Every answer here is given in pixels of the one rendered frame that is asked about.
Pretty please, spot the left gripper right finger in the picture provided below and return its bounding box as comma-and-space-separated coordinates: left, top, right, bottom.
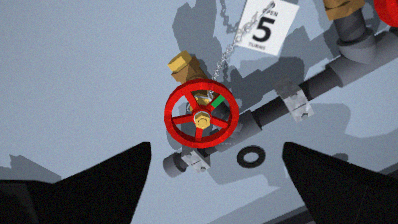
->
282, 142, 398, 224

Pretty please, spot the black rubber gasket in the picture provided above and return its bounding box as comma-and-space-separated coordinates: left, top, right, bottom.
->
237, 146, 265, 168

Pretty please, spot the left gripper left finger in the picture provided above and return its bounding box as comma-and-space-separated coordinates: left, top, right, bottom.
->
0, 142, 152, 224

